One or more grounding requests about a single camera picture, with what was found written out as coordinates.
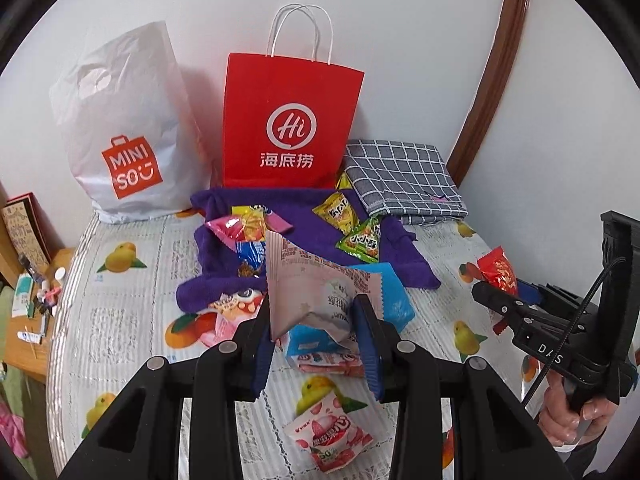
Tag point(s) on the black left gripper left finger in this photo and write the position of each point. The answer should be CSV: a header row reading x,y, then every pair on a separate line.
x,y
138,436

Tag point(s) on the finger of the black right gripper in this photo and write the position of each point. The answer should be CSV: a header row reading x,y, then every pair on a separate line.
x,y
516,313
529,293

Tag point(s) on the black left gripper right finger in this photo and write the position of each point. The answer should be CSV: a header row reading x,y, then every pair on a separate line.
x,y
494,436

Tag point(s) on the red snack packet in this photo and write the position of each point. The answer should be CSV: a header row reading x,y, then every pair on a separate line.
x,y
498,271

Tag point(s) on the green triangular snack packet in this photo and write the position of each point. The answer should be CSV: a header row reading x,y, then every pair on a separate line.
x,y
363,241

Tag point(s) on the yellow triangular snack packet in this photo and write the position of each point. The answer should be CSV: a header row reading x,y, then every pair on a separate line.
x,y
338,212

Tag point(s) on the dark blue snack packet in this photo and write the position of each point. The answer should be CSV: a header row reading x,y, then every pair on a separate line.
x,y
252,257

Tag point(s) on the light pink snack packet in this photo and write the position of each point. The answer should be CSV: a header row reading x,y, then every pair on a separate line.
x,y
306,289

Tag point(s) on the pink yellow chip bag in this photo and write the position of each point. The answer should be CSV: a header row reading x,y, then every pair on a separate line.
x,y
247,224

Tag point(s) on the person's right hand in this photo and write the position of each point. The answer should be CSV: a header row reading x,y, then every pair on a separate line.
x,y
559,423

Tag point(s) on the white fruit print tablecloth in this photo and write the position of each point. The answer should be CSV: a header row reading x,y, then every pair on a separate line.
x,y
120,297

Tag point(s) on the large pink snack bag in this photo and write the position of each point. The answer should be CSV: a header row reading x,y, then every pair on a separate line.
x,y
220,320

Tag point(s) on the white strawberry candy bag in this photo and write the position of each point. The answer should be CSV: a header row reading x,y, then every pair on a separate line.
x,y
328,434

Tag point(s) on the grey checked folded cloth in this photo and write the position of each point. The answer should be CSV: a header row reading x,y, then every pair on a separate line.
x,y
402,179

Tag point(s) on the white red sausage packet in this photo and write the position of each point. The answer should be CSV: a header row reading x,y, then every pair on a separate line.
x,y
344,364

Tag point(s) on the purple towel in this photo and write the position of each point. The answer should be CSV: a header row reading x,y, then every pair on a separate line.
x,y
220,265

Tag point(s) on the wooden side table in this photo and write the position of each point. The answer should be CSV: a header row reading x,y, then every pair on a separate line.
x,y
25,341

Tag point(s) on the white Miniso plastic bag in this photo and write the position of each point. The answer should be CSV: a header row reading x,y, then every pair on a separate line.
x,y
130,137

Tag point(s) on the red Haidilao paper bag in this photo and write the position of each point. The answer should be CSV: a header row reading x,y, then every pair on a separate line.
x,y
286,121

